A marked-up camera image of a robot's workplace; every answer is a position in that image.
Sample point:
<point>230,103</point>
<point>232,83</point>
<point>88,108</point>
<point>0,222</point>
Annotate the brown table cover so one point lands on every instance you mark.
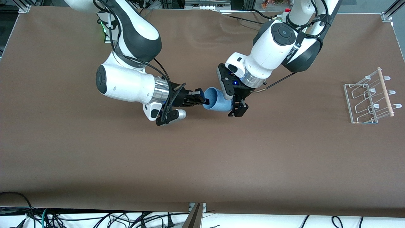
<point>202,142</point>

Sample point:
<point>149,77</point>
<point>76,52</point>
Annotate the aluminium profile beam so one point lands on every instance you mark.
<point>194,218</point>

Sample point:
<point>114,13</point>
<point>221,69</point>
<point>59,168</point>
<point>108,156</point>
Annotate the blue plastic cup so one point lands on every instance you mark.
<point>218,99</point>

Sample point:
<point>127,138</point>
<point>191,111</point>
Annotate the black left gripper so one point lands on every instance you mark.
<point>241,92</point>

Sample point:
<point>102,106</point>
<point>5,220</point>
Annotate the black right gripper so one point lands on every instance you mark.
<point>182,98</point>

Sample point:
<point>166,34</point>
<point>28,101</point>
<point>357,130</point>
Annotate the metal corner bracket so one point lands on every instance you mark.
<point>24,8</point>
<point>386,16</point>

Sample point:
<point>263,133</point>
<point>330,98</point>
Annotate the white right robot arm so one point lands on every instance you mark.
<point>126,84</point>

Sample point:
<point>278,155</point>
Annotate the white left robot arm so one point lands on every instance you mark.
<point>272,53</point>

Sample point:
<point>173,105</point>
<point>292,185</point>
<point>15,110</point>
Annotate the orange background object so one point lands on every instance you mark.
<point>275,3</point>

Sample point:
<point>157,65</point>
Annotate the grey metal frame box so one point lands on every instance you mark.
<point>207,3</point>

